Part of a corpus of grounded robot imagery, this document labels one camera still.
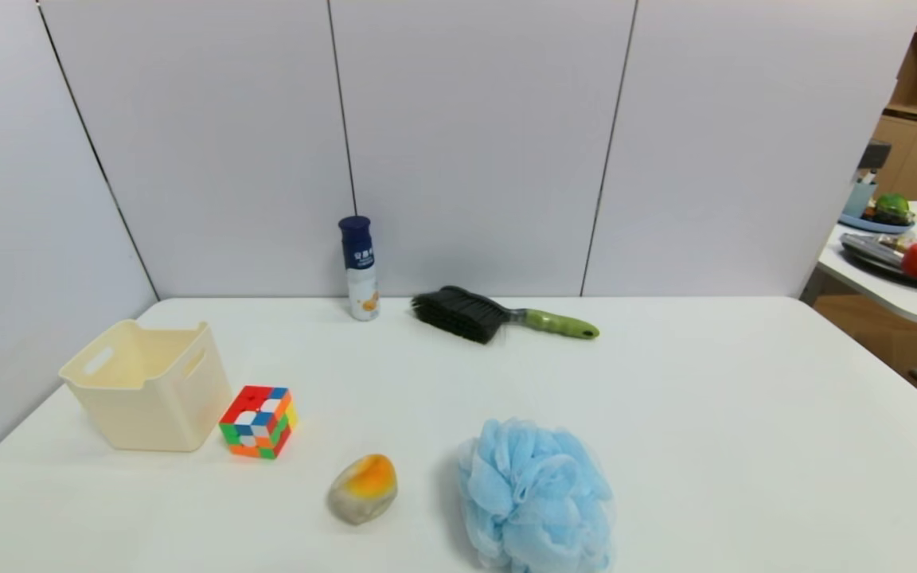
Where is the black oval tray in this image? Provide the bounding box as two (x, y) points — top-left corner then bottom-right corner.
(839, 232), (917, 292)

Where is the cream plastic storage box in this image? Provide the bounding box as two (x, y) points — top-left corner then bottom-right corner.
(59, 319), (233, 454)

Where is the orange grey mango toy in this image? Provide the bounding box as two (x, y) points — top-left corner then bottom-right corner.
(326, 454), (399, 526)

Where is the blue round plate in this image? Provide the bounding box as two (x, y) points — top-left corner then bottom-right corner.
(838, 212), (915, 235)

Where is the light blue cup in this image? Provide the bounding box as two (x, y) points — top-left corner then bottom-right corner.
(844, 181), (878, 218)

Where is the white side table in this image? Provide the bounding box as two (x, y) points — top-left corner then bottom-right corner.
(799, 200), (917, 327)

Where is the green vegetable toy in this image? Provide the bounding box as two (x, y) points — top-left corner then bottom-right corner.
(872, 193), (915, 227)

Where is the light blue bath loofah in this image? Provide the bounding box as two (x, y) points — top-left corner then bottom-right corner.
(457, 418), (615, 573)

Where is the silver foil packet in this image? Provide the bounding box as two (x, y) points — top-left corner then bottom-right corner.
(841, 233), (908, 269)

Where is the multicolour puzzle cube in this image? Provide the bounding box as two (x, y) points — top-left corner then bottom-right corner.
(219, 385), (299, 461)

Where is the black brush green handle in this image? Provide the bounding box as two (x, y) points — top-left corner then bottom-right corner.
(411, 286), (601, 345)

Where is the white spray bottle blue cap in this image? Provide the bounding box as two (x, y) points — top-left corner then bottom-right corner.
(338, 216), (380, 322)

